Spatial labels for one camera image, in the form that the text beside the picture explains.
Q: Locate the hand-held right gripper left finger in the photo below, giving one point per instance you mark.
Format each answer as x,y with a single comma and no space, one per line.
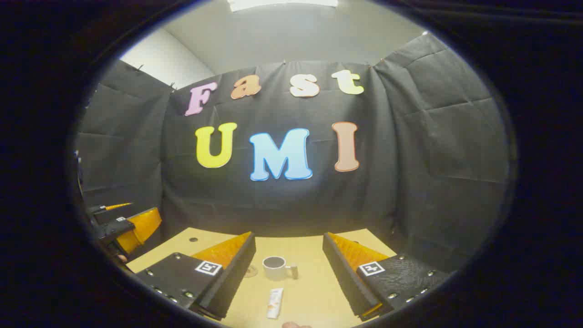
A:
232,282

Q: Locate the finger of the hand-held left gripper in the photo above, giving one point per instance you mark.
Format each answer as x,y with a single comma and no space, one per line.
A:
98,214
136,228

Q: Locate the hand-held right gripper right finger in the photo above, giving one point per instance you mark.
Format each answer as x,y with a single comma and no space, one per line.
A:
344,278

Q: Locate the white toothpaste tube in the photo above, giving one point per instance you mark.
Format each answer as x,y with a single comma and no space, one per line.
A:
274,303

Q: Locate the light wooden desktop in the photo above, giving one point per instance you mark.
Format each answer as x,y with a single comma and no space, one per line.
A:
305,291

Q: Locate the black backdrop cloth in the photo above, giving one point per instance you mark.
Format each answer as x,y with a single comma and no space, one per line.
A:
282,205

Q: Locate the ceiling light panel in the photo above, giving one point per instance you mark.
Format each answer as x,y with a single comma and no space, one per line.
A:
282,3

